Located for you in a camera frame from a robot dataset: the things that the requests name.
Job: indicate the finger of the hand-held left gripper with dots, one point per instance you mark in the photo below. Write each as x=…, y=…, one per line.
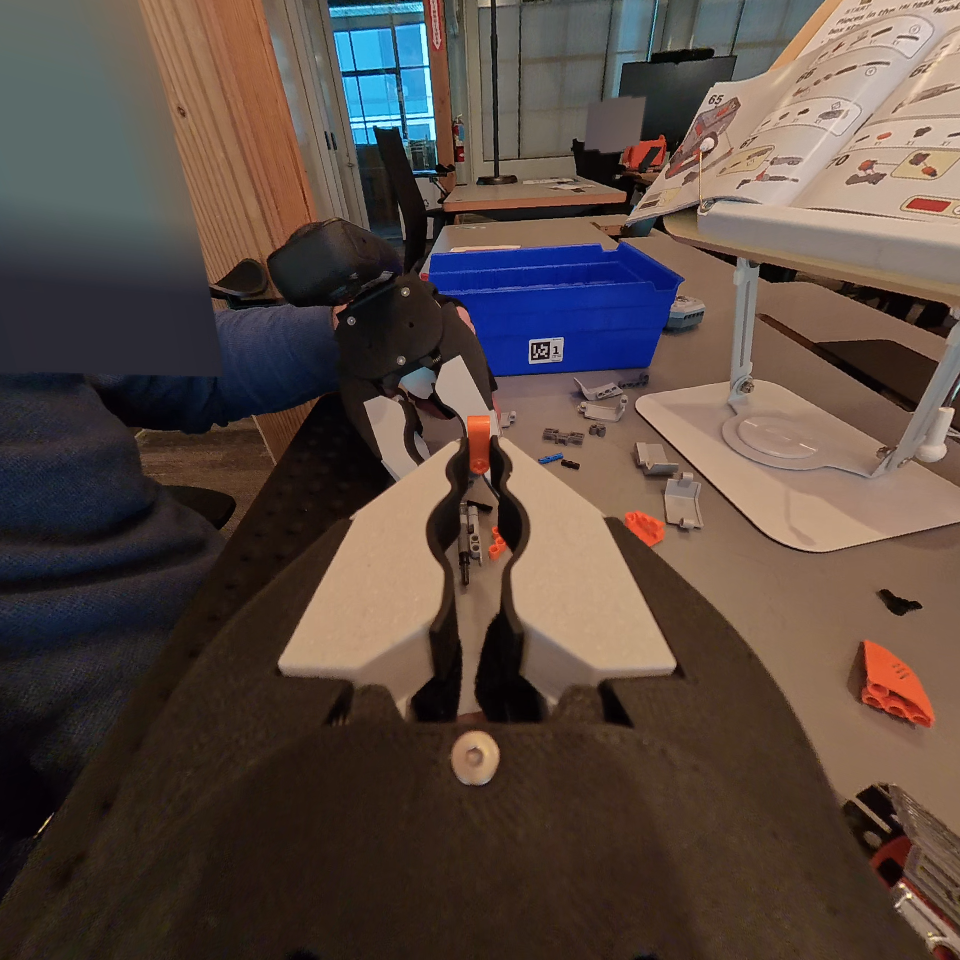
x=386, y=427
x=465, y=382

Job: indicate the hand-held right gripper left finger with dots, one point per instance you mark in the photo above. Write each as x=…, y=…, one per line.
x=360, y=600

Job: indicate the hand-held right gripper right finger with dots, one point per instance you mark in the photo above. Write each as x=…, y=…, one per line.
x=592, y=600

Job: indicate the orange two-hole connector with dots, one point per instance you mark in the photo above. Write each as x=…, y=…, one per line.
x=480, y=435

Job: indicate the grey cylinder axle assembly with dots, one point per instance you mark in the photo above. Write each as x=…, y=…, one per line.
x=469, y=532

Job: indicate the person's left forearm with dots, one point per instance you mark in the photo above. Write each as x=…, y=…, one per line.
x=247, y=360

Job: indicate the orange flat panel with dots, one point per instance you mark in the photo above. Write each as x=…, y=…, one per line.
x=645, y=527

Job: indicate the orange five-hole connector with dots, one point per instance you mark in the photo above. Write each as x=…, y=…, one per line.
x=497, y=544

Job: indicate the grey curved panel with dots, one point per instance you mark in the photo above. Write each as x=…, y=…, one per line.
x=682, y=501
x=604, y=411
x=652, y=459

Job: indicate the light grey angled panel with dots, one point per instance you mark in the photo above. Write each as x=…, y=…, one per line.
x=600, y=390

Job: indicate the blue storage box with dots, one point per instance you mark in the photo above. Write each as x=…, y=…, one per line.
x=585, y=315

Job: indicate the black office chair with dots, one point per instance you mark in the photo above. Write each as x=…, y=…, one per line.
x=397, y=180

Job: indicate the black chair armrest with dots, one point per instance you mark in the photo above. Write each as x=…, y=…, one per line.
x=244, y=279

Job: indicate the dark grey short beam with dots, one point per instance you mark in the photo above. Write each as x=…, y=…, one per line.
x=635, y=379

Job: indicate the background wooden table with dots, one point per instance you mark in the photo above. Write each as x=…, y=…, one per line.
x=525, y=196

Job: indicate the red fire extinguisher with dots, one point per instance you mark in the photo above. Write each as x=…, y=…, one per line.
x=459, y=139

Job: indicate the grey controller hub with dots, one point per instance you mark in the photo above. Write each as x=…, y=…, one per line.
x=684, y=313

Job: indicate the white stand base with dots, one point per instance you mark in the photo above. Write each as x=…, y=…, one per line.
x=825, y=510

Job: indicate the orange storage bin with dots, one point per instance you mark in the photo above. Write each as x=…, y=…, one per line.
x=645, y=154

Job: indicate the black small angled connector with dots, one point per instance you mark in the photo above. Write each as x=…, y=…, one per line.
x=896, y=602

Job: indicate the orange wedge brick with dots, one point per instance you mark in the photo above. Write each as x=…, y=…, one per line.
x=892, y=682

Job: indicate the white tipped rod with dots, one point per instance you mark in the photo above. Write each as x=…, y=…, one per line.
x=705, y=145
x=934, y=450

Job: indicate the tracked toy robot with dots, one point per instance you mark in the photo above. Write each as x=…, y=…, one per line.
x=922, y=862

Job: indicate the instruction booklet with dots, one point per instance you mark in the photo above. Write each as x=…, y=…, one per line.
x=862, y=112

